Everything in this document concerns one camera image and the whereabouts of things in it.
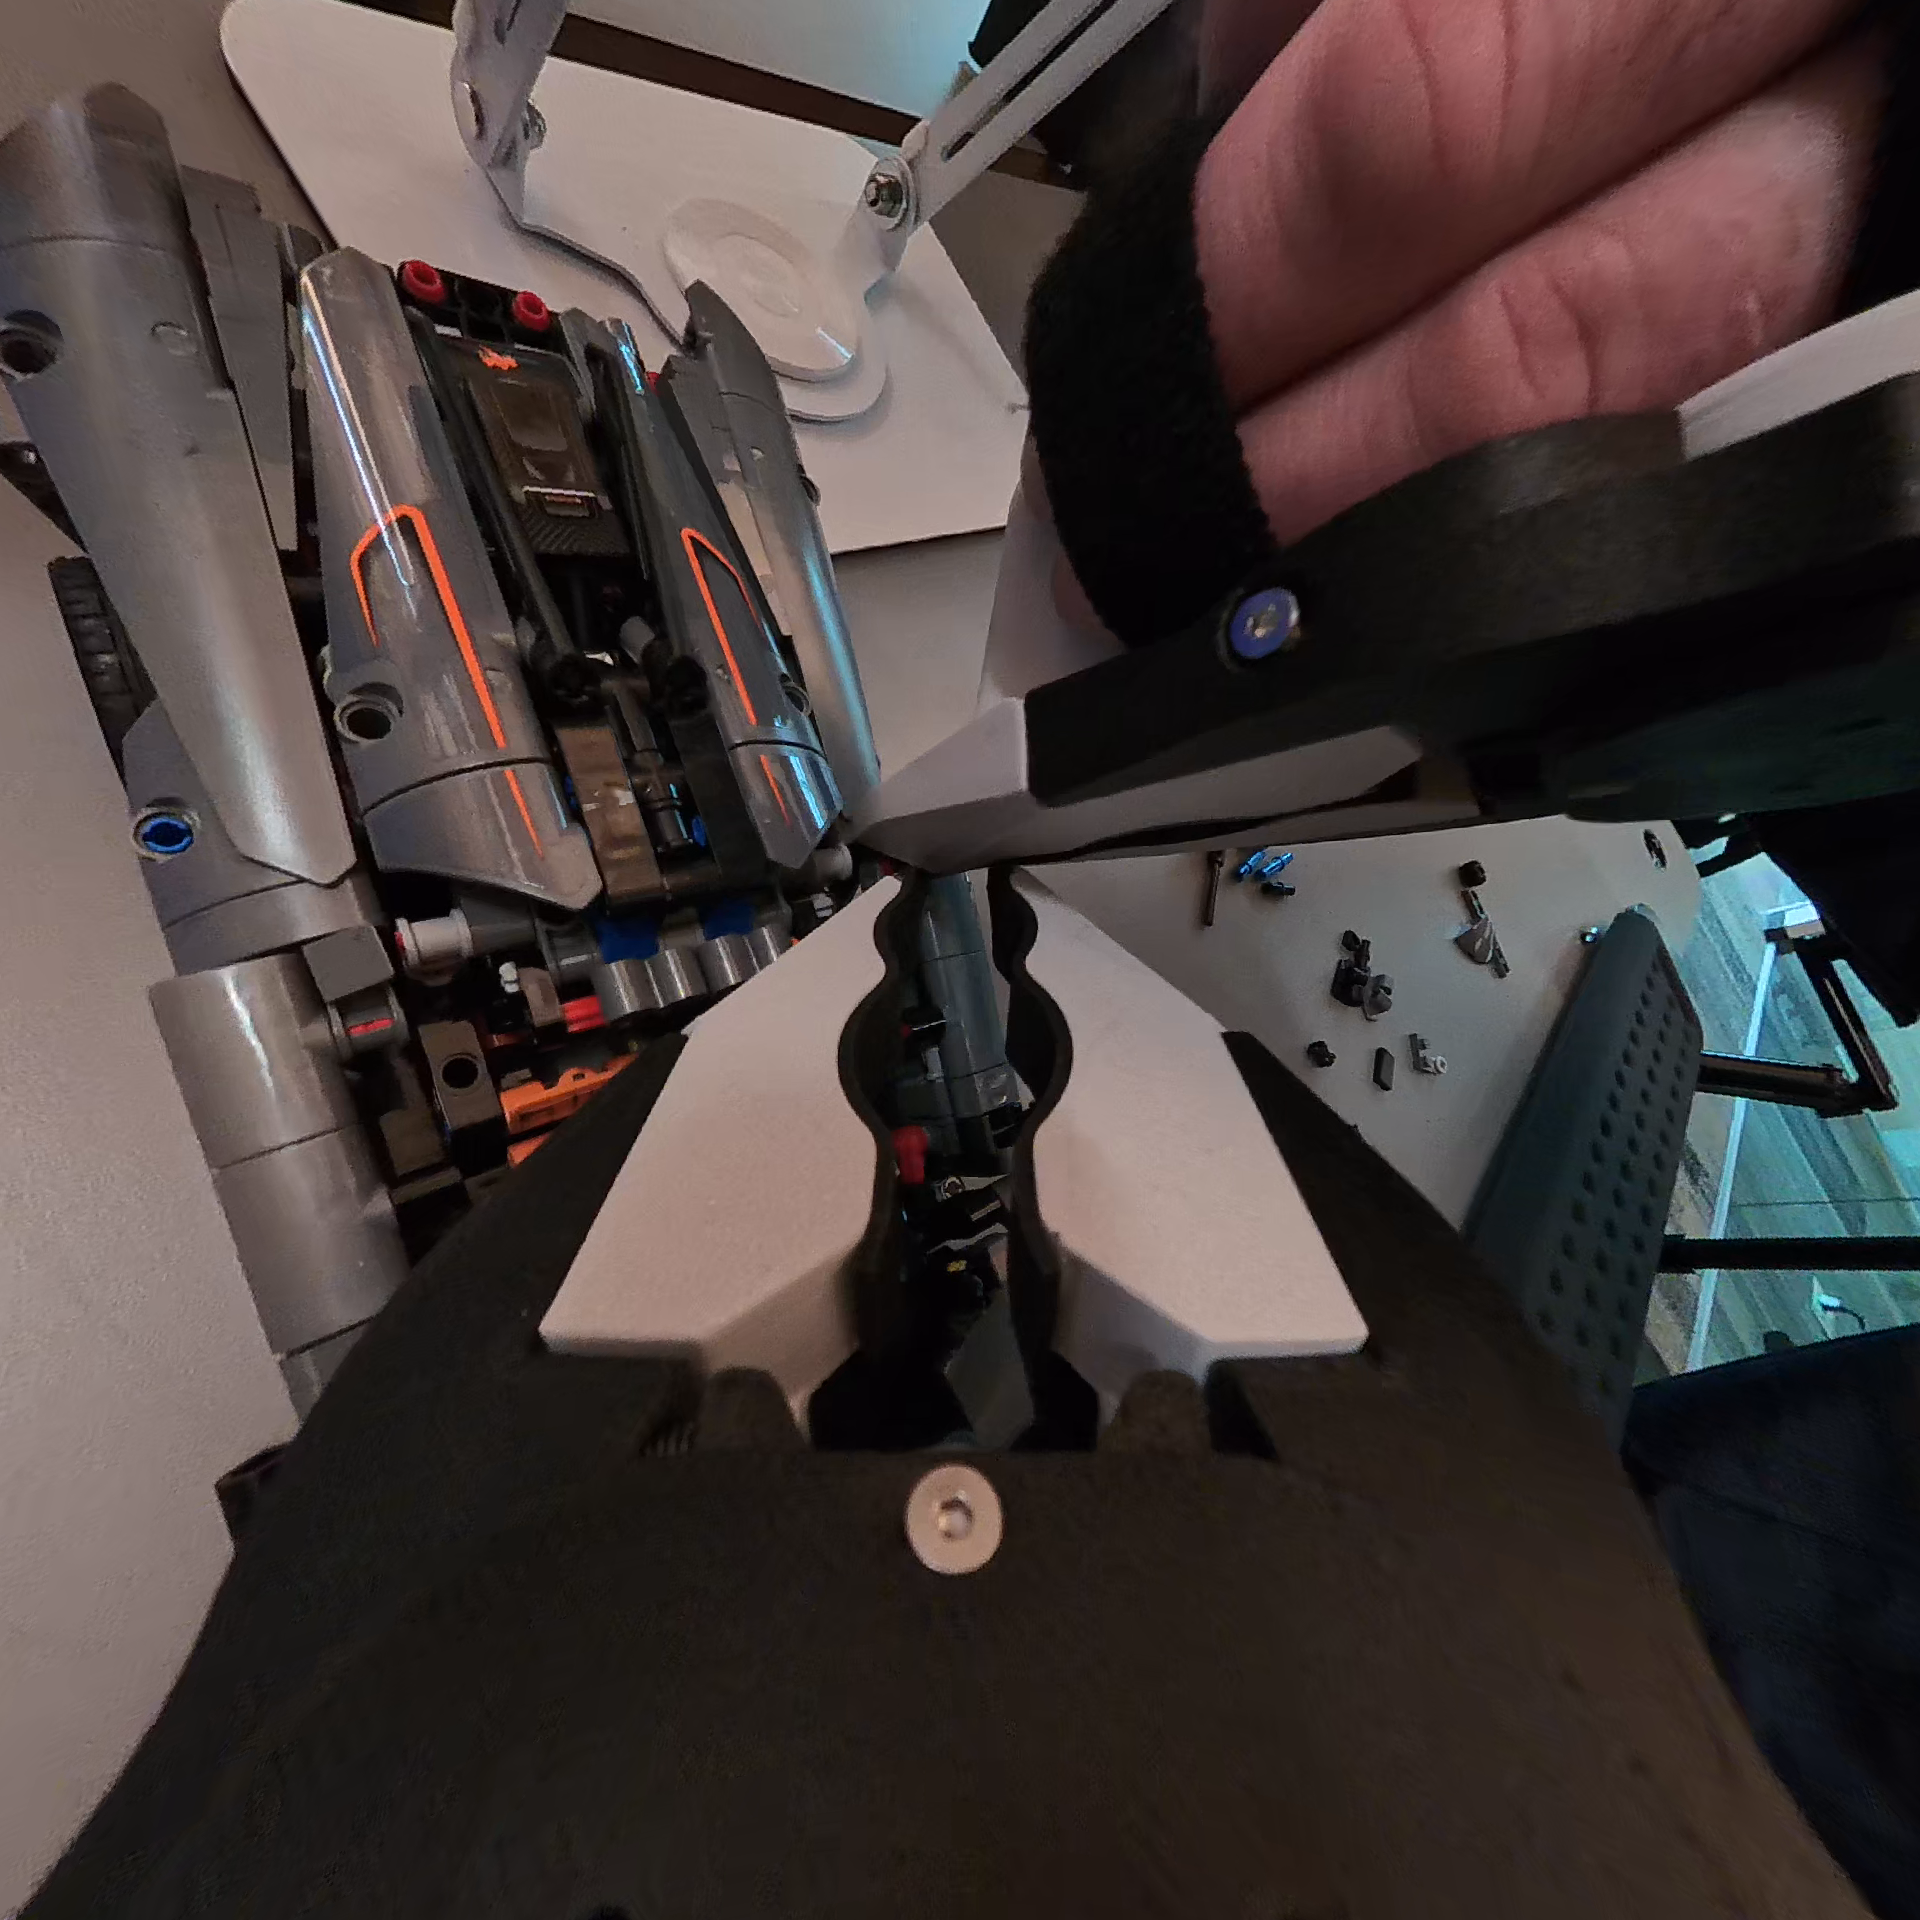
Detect person's right hand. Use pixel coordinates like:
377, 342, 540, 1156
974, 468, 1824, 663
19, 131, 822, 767
1049, 0, 1900, 640

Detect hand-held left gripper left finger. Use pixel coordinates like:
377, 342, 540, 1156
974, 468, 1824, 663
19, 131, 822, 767
540, 881, 912, 1437

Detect scattered small lego pieces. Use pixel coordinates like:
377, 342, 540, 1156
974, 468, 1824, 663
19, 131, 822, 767
1201, 847, 1674, 1087

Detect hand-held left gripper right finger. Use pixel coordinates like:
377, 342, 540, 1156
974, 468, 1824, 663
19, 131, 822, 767
995, 871, 1370, 1431

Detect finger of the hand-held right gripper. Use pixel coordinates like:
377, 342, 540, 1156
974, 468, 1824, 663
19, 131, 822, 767
861, 702, 1420, 846
900, 795, 1489, 876

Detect white metal desk stand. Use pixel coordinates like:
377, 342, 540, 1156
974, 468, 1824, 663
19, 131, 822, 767
221, 0, 1187, 557

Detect grey lego car model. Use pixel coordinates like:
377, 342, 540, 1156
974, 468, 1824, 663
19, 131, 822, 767
0, 83, 1044, 1517

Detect person's dark blue clothing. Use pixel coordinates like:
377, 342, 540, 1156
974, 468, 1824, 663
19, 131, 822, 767
1620, 1335, 1920, 1920

